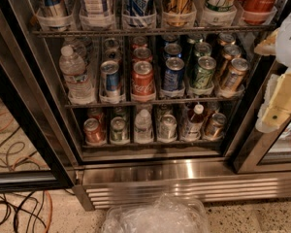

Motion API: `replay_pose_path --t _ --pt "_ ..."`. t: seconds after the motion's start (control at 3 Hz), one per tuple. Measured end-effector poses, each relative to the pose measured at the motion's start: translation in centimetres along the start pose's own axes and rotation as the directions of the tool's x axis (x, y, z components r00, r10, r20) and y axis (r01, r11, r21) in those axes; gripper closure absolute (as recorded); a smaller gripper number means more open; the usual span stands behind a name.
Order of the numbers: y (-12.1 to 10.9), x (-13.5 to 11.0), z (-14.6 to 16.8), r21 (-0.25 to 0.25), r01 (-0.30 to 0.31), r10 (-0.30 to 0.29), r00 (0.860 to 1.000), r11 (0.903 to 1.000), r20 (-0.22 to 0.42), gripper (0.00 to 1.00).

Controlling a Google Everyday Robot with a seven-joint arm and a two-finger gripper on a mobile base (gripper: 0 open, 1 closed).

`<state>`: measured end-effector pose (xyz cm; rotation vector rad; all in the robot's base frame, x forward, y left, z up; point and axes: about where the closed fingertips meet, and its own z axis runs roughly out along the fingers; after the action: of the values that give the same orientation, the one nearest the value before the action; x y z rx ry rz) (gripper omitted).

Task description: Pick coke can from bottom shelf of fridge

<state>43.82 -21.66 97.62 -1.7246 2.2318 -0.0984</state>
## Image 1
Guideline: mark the glass fridge door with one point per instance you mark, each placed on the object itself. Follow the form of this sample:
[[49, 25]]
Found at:
[[255, 151], [32, 91]]

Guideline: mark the blue tall can top shelf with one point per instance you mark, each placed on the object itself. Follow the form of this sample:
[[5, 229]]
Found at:
[[138, 12]]

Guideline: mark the green can shelf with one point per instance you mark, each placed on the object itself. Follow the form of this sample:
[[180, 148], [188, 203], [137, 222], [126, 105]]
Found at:
[[203, 72], [119, 129]]

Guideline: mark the large water bottle middle shelf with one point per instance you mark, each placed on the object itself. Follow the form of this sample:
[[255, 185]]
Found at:
[[76, 76]]

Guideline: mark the middle wire shelf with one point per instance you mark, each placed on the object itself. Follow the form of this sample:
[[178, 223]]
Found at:
[[153, 102]]

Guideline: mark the wire shelf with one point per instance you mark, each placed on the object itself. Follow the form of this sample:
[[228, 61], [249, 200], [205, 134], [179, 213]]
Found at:
[[153, 102], [153, 31]]

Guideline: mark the right glass fridge door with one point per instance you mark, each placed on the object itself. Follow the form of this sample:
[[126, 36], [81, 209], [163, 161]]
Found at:
[[255, 151]]

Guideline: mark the gold tall can top shelf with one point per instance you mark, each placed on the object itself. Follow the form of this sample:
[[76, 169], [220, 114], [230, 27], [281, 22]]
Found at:
[[175, 9]]

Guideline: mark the blue red bull can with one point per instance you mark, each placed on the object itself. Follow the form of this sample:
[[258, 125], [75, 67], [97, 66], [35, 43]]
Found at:
[[54, 9]]

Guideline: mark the red coca-cola bottle top shelf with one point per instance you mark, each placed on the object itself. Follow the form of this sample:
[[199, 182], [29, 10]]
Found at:
[[257, 12]]

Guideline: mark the green can bottom shelf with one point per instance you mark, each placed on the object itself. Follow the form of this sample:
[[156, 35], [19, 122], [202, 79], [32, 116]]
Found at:
[[119, 129]]

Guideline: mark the small water bottle bottom shelf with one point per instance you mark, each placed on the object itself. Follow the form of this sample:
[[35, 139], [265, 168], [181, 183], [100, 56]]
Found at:
[[143, 127]]

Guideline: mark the red coke can bottom shelf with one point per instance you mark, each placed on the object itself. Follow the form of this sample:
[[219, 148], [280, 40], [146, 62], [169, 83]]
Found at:
[[93, 131]]

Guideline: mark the red coke can shelf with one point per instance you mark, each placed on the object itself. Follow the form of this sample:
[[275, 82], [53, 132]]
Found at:
[[142, 79], [93, 131]]

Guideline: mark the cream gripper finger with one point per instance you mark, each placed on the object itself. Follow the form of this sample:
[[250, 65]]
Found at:
[[276, 108], [267, 46]]

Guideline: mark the clear plastic bag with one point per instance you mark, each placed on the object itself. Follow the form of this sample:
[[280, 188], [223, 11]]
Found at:
[[167, 214]]

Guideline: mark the bronze can bottom shelf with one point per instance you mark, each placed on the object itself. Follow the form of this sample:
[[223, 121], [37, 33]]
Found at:
[[215, 126]]

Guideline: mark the blue silver can middle shelf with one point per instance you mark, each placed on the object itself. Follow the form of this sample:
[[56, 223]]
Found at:
[[110, 78]]

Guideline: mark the top wire shelf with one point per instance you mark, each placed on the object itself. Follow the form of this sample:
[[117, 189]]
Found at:
[[153, 31]]

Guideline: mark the silver can bottom shelf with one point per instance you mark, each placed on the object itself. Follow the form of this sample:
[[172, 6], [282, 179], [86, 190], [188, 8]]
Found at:
[[167, 128]]

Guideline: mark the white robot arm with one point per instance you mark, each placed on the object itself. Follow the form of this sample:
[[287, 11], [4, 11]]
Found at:
[[283, 43]]

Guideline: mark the blue pepsi can middle shelf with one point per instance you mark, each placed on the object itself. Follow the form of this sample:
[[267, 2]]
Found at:
[[173, 74]]

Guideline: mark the gold can middle shelf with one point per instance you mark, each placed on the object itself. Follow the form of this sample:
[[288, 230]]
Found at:
[[233, 74]]

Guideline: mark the red coke can middle shelf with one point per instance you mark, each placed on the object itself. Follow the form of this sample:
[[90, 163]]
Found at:
[[142, 79]]

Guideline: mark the amber bottle white cap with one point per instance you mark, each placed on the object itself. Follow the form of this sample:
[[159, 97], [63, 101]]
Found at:
[[192, 125]]

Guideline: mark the green can middle shelf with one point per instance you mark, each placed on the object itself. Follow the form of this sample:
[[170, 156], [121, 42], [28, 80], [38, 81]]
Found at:
[[203, 72]]

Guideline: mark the left glass fridge door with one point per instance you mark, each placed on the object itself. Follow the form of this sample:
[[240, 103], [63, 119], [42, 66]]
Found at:
[[32, 91]]

